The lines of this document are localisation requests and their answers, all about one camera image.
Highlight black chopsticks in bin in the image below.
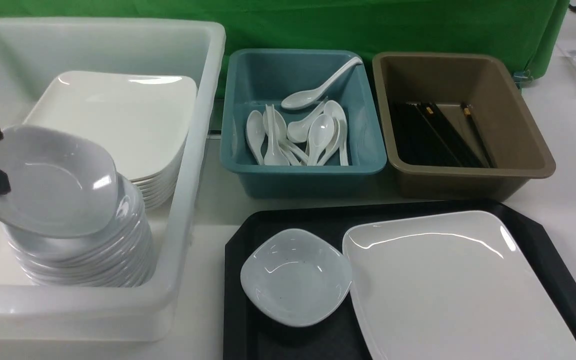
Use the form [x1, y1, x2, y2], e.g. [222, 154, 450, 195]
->
[389, 101, 495, 168]

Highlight green backdrop cloth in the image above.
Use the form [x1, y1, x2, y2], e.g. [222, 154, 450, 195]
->
[0, 0, 569, 79]

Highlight large white plastic tub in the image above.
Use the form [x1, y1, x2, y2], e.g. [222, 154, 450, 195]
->
[0, 17, 226, 342]

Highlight grey square bowl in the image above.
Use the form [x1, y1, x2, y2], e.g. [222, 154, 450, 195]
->
[0, 125, 118, 239]
[240, 228, 354, 328]

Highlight white ceramic spoon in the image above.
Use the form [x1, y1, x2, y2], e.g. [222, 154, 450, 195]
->
[280, 56, 363, 111]

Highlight stack of white square plates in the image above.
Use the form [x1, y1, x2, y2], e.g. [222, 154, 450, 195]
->
[23, 70, 198, 210]

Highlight stack of grey bowls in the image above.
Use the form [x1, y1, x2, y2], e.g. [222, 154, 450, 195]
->
[2, 175, 155, 288]

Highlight teal plastic bin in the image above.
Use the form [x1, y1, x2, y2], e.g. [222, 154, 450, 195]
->
[220, 48, 387, 199]

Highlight brown plastic bin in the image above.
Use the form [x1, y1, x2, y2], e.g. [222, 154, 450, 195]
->
[372, 52, 556, 201]

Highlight pile of white spoons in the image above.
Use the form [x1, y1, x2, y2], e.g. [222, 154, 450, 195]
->
[244, 98, 351, 167]

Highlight black serving tray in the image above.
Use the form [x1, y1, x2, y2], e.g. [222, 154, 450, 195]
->
[222, 199, 576, 360]

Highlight large white rice plate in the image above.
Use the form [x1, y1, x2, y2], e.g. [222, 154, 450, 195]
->
[342, 210, 576, 360]

